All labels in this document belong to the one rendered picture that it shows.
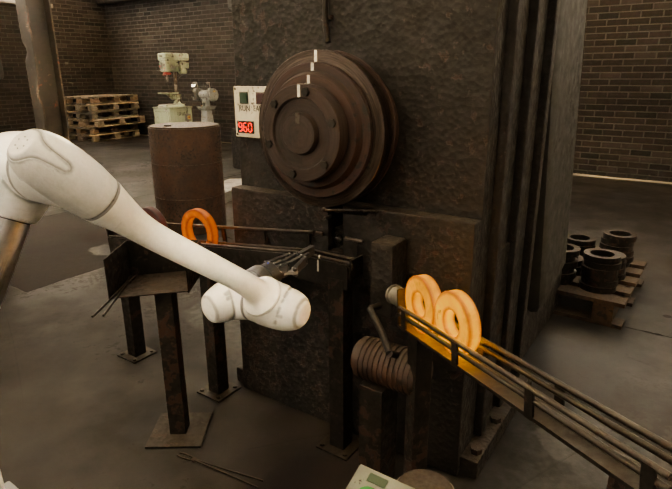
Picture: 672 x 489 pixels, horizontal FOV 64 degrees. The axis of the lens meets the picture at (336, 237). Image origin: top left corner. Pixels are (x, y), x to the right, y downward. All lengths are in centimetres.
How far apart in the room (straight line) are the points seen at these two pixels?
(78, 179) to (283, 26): 105
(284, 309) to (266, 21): 106
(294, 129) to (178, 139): 289
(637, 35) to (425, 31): 595
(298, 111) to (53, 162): 76
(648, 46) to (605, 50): 45
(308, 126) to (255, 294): 54
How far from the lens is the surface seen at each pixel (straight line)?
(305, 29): 187
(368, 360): 157
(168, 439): 217
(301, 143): 158
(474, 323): 124
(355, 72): 157
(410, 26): 166
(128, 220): 117
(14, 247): 125
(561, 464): 213
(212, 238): 210
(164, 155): 450
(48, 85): 850
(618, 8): 754
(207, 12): 1087
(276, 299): 128
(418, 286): 141
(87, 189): 110
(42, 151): 108
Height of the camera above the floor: 128
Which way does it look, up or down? 17 degrees down
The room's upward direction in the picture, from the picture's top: straight up
